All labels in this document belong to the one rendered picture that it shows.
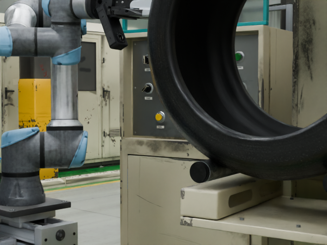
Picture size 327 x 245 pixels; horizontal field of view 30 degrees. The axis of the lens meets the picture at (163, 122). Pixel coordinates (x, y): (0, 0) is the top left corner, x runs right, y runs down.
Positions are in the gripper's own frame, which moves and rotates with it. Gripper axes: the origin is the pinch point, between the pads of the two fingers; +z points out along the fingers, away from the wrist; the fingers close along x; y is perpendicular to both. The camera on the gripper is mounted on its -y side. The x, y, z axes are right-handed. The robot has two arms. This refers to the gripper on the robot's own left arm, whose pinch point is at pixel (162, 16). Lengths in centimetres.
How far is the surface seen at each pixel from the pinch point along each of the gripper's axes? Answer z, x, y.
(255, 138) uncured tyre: 31.6, -11.9, -23.1
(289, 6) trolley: -154, 452, 58
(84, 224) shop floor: -223, 253, -144
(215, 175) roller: 21.0, -6.1, -32.7
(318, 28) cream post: 27.6, 26.9, 1.2
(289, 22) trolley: -152, 452, 42
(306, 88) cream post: 26.2, 27.2, -13.3
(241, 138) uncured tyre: 28.6, -11.8, -23.5
